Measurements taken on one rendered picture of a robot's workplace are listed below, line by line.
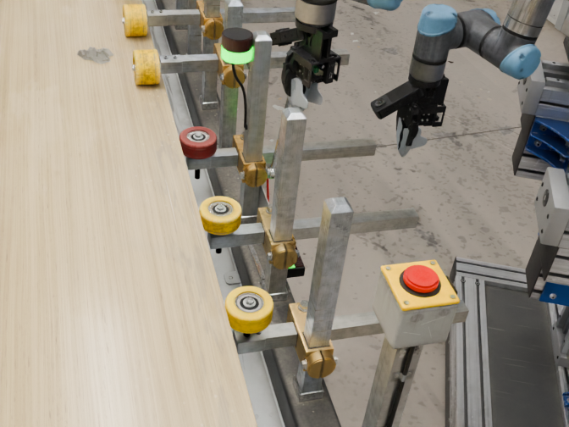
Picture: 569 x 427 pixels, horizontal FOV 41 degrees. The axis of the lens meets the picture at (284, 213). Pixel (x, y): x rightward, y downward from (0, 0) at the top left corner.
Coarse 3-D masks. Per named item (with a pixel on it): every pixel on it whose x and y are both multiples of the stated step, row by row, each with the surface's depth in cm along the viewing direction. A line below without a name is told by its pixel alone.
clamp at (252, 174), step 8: (232, 144) 171; (240, 144) 168; (240, 152) 165; (240, 160) 164; (264, 160) 164; (240, 168) 165; (248, 168) 162; (256, 168) 161; (264, 168) 163; (240, 176) 163; (248, 176) 162; (256, 176) 163; (264, 176) 163; (248, 184) 163; (256, 184) 164
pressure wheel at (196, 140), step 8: (192, 128) 164; (200, 128) 164; (184, 136) 161; (192, 136) 162; (200, 136) 162; (208, 136) 163; (216, 136) 163; (184, 144) 160; (192, 144) 159; (200, 144) 160; (208, 144) 160; (216, 144) 163; (184, 152) 161; (192, 152) 160; (200, 152) 160; (208, 152) 161
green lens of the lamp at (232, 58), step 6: (222, 48) 146; (222, 54) 146; (228, 54) 145; (234, 54) 144; (240, 54) 145; (246, 54) 145; (228, 60) 146; (234, 60) 145; (240, 60) 145; (246, 60) 146
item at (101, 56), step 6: (90, 48) 186; (102, 48) 187; (78, 54) 186; (84, 54) 186; (90, 54) 186; (96, 54) 185; (102, 54) 184; (108, 54) 187; (96, 60) 184; (102, 60) 184; (108, 60) 185
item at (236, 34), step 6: (228, 30) 146; (234, 30) 146; (240, 30) 146; (246, 30) 146; (228, 36) 144; (234, 36) 144; (240, 36) 144; (246, 36) 144; (252, 60) 148; (234, 66) 149; (234, 72) 150; (240, 84) 152; (246, 108) 156; (246, 114) 156; (246, 126) 158
